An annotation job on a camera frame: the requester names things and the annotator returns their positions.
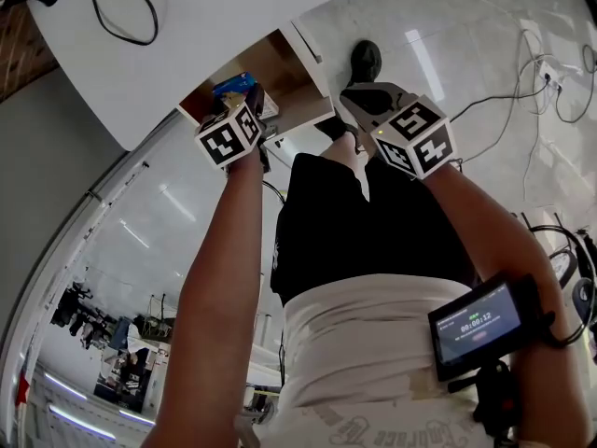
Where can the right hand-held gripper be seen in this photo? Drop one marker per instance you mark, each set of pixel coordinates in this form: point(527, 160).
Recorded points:
point(415, 138)

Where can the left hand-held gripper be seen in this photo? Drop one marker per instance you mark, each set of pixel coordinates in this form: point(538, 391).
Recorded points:
point(224, 140)

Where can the blue yellow packet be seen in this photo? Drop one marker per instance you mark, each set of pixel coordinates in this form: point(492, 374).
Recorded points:
point(233, 87)

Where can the wooden drawer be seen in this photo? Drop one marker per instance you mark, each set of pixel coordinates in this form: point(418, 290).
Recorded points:
point(280, 63)

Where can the person's right forearm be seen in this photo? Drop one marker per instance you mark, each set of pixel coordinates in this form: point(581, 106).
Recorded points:
point(476, 231)

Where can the person's left forearm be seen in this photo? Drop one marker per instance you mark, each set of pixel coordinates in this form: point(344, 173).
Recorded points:
point(214, 273)

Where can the person's right black shoe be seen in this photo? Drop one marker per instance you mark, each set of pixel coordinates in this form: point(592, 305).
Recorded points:
point(366, 61)

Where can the person's black shoe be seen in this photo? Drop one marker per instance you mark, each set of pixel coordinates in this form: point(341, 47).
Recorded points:
point(333, 129)
point(366, 61)

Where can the person's left black shoe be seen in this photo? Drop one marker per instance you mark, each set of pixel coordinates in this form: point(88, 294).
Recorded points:
point(333, 129)

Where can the person's left leg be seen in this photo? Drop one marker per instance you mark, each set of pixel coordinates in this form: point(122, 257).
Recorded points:
point(345, 149)

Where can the white desk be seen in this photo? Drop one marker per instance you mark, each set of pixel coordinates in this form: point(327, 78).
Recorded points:
point(210, 7)

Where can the person's black shorts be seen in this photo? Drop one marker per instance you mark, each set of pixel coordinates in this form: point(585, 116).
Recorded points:
point(364, 231)

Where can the white floor socket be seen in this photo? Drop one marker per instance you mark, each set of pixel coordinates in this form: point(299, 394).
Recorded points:
point(550, 74)

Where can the grey refrigerator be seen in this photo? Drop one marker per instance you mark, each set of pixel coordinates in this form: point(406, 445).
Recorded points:
point(42, 180)

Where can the person's white printed shirt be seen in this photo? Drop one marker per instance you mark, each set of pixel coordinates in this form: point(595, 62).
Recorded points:
point(364, 343)

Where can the black office chair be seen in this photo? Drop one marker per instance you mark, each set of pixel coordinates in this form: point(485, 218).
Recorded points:
point(583, 297)

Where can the dark standing banner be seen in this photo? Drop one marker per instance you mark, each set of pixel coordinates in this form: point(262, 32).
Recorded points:
point(123, 381)

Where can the ceiling tube light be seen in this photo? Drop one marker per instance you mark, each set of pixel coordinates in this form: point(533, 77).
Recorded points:
point(136, 418)
point(81, 423)
point(65, 386)

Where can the red fridge sticker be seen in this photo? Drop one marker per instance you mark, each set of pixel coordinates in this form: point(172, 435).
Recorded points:
point(22, 390)

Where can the black mount with red button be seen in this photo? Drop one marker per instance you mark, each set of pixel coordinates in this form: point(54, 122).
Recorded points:
point(501, 404)

